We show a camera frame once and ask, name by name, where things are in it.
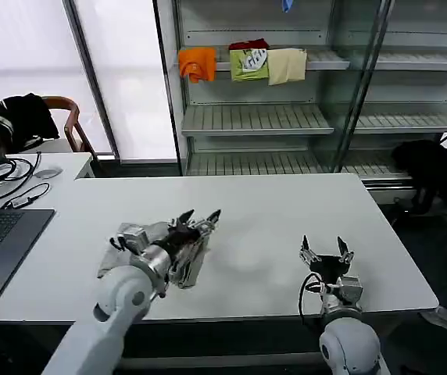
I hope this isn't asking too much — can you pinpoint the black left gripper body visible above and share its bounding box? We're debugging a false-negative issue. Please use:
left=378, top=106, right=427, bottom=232
left=159, top=227, right=202, bottom=257

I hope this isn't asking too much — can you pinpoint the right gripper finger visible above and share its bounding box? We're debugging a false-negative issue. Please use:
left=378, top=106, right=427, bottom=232
left=337, top=235, right=356, bottom=264
left=299, top=234, right=323, bottom=267

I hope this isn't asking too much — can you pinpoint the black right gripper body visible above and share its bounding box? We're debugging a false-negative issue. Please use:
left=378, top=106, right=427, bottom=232
left=310, top=254, right=352, bottom=280

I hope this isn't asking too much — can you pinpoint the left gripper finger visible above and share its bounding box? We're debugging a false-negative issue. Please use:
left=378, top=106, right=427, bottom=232
left=195, top=209, right=222, bottom=238
left=168, top=209, right=195, bottom=233

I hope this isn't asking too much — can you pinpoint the grey printed t-shirt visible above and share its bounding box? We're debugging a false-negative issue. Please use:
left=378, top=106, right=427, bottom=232
left=97, top=221, right=213, bottom=290

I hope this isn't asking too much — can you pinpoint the grey metal shelf with clothes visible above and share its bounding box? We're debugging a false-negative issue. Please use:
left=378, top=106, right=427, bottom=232
left=152, top=0, right=447, bottom=192

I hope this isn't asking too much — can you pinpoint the round silver disc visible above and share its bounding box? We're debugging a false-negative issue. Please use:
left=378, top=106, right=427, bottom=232
left=35, top=166, right=63, bottom=180

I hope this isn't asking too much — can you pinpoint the brown wooden chair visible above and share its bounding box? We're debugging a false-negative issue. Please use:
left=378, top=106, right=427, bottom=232
left=0, top=95, right=96, bottom=155

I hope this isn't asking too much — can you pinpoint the dark grey open laptop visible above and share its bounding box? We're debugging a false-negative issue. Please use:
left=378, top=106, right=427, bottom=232
left=0, top=197, right=55, bottom=305

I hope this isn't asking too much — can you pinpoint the black jacket with pale stripes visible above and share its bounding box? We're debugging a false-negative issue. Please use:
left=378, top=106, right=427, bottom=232
left=0, top=92, right=61, bottom=152

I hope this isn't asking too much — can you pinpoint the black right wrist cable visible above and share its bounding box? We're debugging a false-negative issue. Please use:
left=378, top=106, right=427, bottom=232
left=298, top=272, right=328, bottom=325

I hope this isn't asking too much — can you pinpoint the black cable with grey adapter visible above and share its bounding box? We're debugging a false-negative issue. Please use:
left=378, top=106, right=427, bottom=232
left=0, top=182, right=51, bottom=210

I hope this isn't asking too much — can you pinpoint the grey window frame post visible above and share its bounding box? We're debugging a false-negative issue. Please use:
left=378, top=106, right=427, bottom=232
left=61, top=0, right=122, bottom=161

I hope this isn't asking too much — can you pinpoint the coiled black cable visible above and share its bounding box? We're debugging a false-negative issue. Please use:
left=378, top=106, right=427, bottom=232
left=0, top=152, right=43, bottom=184

